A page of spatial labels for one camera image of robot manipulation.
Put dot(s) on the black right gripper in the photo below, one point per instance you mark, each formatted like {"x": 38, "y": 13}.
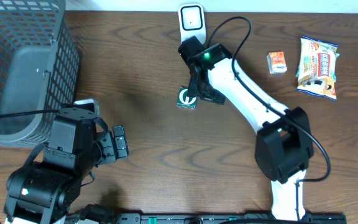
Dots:
{"x": 215, "y": 96}

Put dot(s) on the round sticker item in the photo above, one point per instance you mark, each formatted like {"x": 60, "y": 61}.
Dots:
{"x": 185, "y": 101}

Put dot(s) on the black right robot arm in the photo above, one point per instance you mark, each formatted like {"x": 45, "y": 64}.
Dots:
{"x": 283, "y": 148}

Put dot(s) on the grey plastic mesh basket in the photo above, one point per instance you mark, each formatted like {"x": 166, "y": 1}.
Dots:
{"x": 39, "y": 65}

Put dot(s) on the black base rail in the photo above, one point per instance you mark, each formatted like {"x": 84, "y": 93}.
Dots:
{"x": 136, "y": 218}

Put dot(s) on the orange Kleenex tissue pack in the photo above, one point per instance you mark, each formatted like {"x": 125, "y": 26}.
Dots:
{"x": 276, "y": 62}

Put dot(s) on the white barcode scanner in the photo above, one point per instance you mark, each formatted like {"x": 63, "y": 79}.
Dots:
{"x": 192, "y": 22}

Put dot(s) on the wet wipes pack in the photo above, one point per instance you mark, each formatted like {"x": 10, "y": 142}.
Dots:
{"x": 316, "y": 72}

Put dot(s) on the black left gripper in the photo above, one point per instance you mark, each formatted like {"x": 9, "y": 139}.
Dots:
{"x": 106, "y": 146}

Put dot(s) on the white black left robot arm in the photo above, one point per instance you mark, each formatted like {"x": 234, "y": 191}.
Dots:
{"x": 42, "y": 190}

